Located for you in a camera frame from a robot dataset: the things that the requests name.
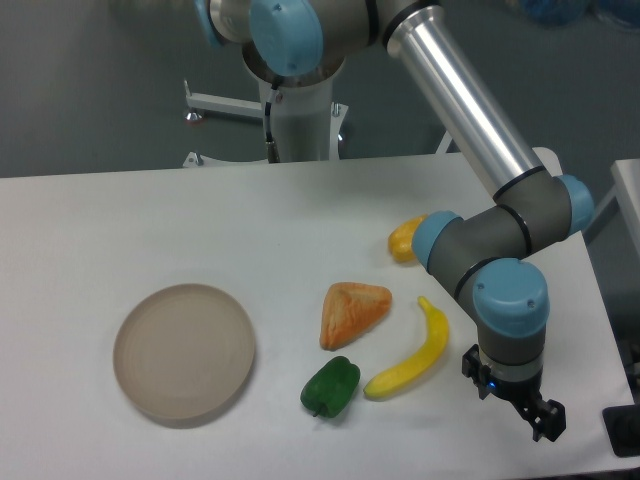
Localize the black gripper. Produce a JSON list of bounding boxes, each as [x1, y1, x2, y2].
[[461, 344, 566, 442]]

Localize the yellow bell pepper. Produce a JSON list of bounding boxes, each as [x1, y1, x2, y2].
[[387, 214, 428, 263]]

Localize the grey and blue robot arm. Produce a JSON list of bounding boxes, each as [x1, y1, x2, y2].
[[195, 1, 594, 440]]

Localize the green bell pepper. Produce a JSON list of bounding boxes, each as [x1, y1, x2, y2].
[[300, 356, 361, 418]]

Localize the yellow banana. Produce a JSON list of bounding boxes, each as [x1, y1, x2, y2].
[[363, 296, 450, 400]]

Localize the black device at table edge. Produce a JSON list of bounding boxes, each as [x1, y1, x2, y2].
[[602, 404, 639, 458]]

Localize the orange triangular bread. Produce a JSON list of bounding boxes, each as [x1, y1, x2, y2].
[[319, 282, 393, 351]]

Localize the white side table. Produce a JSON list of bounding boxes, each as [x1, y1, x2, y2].
[[583, 158, 640, 249]]

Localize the beige round plate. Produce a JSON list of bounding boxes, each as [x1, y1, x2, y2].
[[113, 284, 256, 427]]

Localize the blue bag in background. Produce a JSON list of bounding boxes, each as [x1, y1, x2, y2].
[[514, 0, 639, 33]]

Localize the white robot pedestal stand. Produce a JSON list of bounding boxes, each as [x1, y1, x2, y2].
[[183, 44, 348, 163]]

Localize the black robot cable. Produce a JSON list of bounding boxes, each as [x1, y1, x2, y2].
[[262, 74, 283, 165]]

